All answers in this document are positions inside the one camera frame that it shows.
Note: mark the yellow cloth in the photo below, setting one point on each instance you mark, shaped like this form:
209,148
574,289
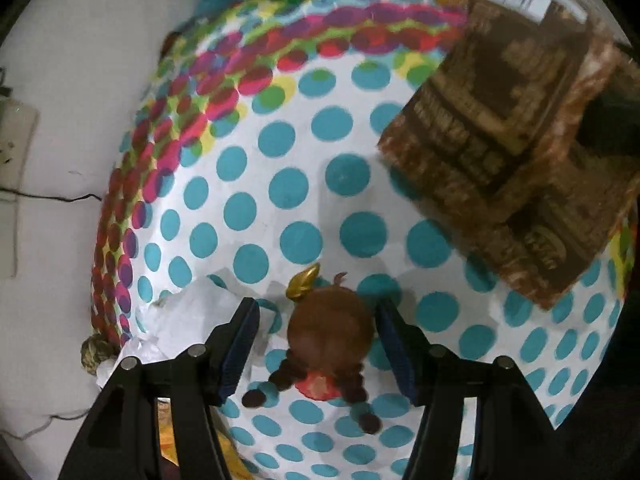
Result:
167,440

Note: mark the brown-haired doll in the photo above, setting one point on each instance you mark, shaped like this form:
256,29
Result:
330,330

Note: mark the polka dot bedsheet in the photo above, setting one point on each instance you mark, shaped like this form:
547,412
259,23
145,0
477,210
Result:
310,160

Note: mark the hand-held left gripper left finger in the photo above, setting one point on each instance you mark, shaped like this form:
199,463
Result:
242,345

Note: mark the white cloth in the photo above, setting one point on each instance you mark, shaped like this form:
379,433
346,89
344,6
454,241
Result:
185,310

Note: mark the camouflage sock ball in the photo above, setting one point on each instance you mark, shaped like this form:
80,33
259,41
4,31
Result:
97,352

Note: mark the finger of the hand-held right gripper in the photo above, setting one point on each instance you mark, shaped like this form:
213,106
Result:
610,130

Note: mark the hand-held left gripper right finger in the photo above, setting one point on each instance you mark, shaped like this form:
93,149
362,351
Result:
397,355

